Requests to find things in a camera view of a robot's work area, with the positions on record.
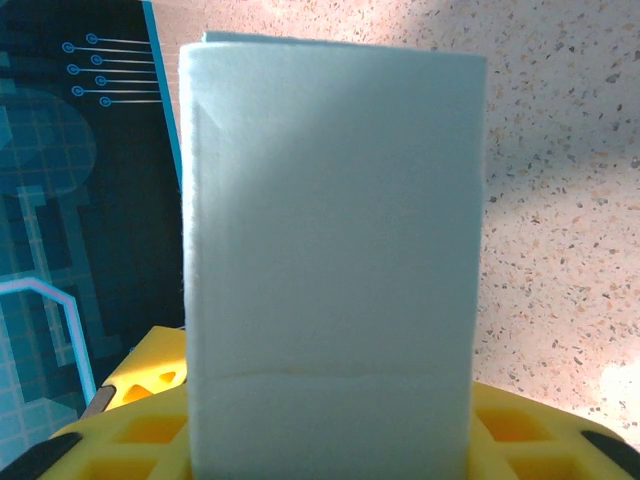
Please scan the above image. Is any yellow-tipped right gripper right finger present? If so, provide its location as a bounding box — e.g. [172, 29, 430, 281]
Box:
[467, 382, 640, 480]

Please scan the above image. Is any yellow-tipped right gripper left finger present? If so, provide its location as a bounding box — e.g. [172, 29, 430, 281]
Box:
[0, 324, 191, 480]

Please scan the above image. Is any light blue paper box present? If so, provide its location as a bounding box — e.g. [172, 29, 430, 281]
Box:
[178, 30, 489, 480]

